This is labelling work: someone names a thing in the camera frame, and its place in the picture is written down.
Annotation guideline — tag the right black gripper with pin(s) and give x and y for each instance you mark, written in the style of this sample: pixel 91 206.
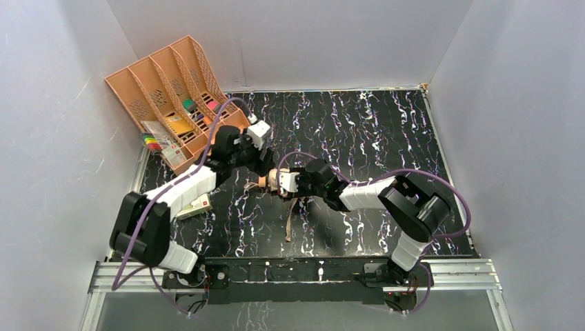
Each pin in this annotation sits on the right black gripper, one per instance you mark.
pixel 285 192

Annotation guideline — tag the small white green box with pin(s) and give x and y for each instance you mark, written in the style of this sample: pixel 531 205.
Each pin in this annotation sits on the small white green box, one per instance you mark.
pixel 198 206

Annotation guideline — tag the beige folding umbrella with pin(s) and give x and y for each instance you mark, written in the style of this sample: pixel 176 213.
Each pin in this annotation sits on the beige folding umbrella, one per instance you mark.
pixel 269 184

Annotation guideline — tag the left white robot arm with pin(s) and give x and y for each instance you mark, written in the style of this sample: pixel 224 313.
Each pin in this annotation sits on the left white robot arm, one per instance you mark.
pixel 142 227

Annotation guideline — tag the green eraser block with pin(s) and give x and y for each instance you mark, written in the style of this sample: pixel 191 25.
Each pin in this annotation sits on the green eraser block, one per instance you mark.
pixel 189 105

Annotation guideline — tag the yellow notepad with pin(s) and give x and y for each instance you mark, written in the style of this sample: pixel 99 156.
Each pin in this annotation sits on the yellow notepad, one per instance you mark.
pixel 178 124

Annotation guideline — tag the orange plastic file organizer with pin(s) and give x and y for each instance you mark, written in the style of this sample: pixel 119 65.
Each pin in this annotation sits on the orange plastic file organizer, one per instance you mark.
pixel 155 86

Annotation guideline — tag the pink eraser block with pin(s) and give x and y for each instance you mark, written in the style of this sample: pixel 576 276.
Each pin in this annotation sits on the pink eraser block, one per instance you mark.
pixel 213 105

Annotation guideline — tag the white paper card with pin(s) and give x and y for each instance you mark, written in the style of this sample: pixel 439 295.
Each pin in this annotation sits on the white paper card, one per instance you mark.
pixel 156 129

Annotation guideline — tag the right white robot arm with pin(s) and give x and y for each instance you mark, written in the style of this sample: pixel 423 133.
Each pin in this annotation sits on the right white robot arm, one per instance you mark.
pixel 413 203

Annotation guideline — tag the colourful marker set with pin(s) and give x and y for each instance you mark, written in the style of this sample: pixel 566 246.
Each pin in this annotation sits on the colourful marker set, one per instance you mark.
pixel 151 142

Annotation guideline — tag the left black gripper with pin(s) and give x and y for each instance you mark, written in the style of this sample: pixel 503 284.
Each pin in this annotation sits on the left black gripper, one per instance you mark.
pixel 261 158

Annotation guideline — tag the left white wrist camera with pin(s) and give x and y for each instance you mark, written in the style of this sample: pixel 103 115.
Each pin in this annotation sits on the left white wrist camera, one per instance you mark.
pixel 259 131

